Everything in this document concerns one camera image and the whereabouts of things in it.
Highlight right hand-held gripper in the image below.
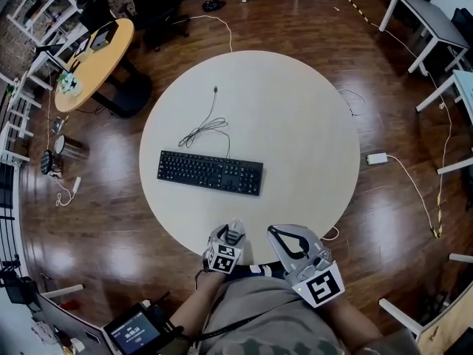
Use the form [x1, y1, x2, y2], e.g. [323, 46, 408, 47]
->
[267, 224, 347, 308]

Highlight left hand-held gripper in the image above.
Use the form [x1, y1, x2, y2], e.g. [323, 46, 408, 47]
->
[202, 224, 247, 275]

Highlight white computer mouse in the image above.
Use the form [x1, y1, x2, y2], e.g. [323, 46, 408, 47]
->
[225, 219, 246, 246]

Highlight black keyboard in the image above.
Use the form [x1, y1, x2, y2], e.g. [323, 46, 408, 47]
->
[157, 149, 265, 197]

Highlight person's right forearm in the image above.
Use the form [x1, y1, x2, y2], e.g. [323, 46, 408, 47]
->
[323, 296, 385, 355]

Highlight person's left forearm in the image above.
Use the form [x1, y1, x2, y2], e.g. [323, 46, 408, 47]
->
[168, 270, 227, 338]

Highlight person's legs in jeans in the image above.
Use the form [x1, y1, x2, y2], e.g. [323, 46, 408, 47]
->
[225, 263, 287, 283]

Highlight person's patterned shirt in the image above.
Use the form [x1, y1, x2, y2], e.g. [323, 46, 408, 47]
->
[197, 275, 348, 355]

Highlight wooden panel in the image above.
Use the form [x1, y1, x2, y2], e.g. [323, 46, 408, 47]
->
[417, 290, 473, 355]

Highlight metal trash bin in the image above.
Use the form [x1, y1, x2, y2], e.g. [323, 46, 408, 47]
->
[54, 134, 89, 159]

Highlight dark desk with white legs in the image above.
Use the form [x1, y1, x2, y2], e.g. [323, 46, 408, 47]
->
[0, 271, 112, 355]

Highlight black round stool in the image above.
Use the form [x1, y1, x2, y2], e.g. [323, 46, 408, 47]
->
[39, 149, 62, 177]

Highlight round yellow wooden table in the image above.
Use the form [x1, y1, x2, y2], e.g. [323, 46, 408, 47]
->
[54, 17, 153, 119]

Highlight white flower pot plant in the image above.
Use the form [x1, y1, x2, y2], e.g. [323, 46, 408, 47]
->
[57, 71, 83, 96]

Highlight black railing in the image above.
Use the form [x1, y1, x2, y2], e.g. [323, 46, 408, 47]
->
[0, 160, 30, 277]

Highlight light blue desk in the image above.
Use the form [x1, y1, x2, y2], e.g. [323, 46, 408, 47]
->
[415, 69, 473, 175]

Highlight grey flat box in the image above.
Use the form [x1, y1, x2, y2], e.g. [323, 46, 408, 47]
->
[89, 19, 119, 51]

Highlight white-framed tablet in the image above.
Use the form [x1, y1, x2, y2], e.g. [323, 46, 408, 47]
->
[73, 37, 91, 58]

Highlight yellow-black striped floor tape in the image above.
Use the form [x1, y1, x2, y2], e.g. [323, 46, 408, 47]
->
[341, 0, 370, 24]

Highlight white side table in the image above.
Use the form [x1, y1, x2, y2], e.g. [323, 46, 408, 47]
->
[0, 70, 44, 110]
[27, 31, 86, 92]

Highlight black desk lamp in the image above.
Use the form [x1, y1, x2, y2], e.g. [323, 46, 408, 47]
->
[35, 42, 81, 72]

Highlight grey-top white-leg desk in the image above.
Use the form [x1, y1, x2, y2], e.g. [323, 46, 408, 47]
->
[378, 0, 471, 75]

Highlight white shelf rack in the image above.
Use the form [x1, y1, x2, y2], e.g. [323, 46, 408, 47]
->
[6, 0, 89, 47]

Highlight black shoulder strap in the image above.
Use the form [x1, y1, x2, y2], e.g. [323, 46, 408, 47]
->
[180, 311, 267, 342]

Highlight white table frame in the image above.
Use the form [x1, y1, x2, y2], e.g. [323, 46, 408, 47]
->
[378, 252, 473, 338]

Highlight white adapter cable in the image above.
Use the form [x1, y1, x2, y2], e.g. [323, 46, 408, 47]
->
[387, 155, 437, 236]

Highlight black keyboard cable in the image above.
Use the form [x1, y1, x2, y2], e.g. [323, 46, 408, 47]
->
[177, 85, 232, 159]

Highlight long cable with striped end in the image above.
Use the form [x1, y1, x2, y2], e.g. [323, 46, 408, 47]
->
[369, 22, 454, 240]

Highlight white floor cable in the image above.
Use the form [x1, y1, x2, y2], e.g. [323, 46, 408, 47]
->
[171, 14, 234, 54]

